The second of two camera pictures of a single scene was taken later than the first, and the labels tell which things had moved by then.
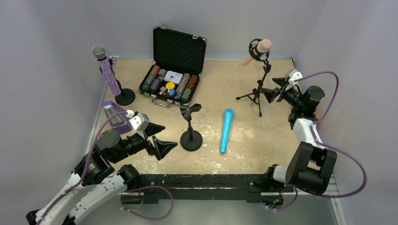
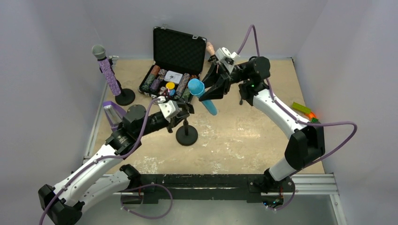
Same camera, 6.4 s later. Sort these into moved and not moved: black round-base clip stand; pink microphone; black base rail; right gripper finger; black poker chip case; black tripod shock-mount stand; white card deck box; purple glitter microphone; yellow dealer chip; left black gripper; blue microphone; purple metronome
Moved: blue microphone; pink microphone; black tripod shock-mount stand; left black gripper; right gripper finger
Not moved: white card deck box; yellow dealer chip; black base rail; purple glitter microphone; black round-base clip stand; black poker chip case; purple metronome
